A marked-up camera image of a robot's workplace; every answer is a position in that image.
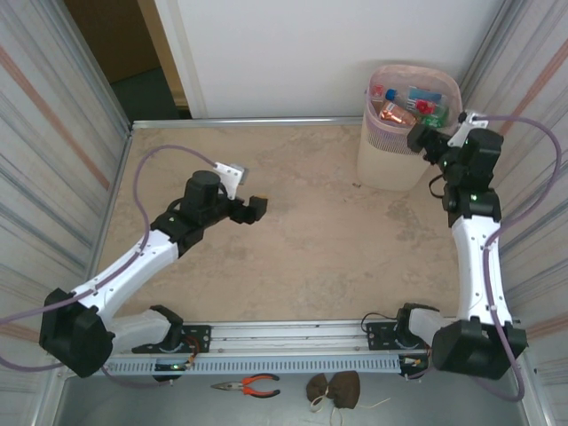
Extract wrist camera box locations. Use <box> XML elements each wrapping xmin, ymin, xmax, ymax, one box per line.
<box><xmin>214</xmin><ymin>161</ymin><xmax>246</xmax><ymax>200</ymax></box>
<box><xmin>446</xmin><ymin>110</ymin><xmax>488</xmax><ymax>148</ymax></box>

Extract brown cloth bag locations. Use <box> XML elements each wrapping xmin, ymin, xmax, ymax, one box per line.
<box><xmin>305</xmin><ymin>370</ymin><xmax>361</xmax><ymax>409</ymax></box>

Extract grey metal shelf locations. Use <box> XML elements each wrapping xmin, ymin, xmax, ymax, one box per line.
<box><xmin>52</xmin><ymin>352</ymin><xmax>545</xmax><ymax>426</ymax></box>

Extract orange handled pliers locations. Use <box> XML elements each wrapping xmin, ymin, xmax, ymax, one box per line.
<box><xmin>210</xmin><ymin>374</ymin><xmax>281</xmax><ymax>398</ymax></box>

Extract aluminium table edge rail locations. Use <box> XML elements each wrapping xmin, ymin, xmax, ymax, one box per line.
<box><xmin>130</xmin><ymin>116</ymin><xmax>366</xmax><ymax>130</ymax></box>

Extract brown door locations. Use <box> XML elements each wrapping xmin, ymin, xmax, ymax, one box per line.
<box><xmin>64</xmin><ymin>0</ymin><xmax>178</xmax><ymax>85</ymax></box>

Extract beige ribbed waste bin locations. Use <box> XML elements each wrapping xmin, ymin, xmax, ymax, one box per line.
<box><xmin>357</xmin><ymin>64</ymin><xmax>462</xmax><ymax>193</ymax></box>

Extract beige string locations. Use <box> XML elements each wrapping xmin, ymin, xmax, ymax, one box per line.
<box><xmin>309</xmin><ymin>385</ymin><xmax>391</xmax><ymax>422</ymax></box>

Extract brown coffee drink bottle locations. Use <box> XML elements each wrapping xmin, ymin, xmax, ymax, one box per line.
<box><xmin>377</xmin><ymin>99</ymin><xmax>419</xmax><ymax>130</ymax></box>

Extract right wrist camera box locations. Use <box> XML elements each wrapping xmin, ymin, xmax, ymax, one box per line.
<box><xmin>446</xmin><ymin>110</ymin><xmax>488</xmax><ymax>148</ymax></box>

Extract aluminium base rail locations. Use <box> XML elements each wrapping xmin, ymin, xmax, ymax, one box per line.
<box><xmin>95</xmin><ymin>315</ymin><xmax>532</xmax><ymax>354</ymax></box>

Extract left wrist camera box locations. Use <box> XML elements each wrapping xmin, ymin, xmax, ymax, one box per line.
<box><xmin>214</xmin><ymin>161</ymin><xmax>246</xmax><ymax>200</ymax></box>

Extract aluminium frame post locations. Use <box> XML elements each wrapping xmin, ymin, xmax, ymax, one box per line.
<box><xmin>42</xmin><ymin>0</ymin><xmax>134</xmax><ymax>134</ymax></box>
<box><xmin>441</xmin><ymin>0</ymin><xmax>530</xmax><ymax>132</ymax></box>

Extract grey slotted cable duct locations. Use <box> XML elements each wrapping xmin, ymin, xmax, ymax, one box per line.
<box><xmin>108</xmin><ymin>356</ymin><xmax>403</xmax><ymax>377</ymax></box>

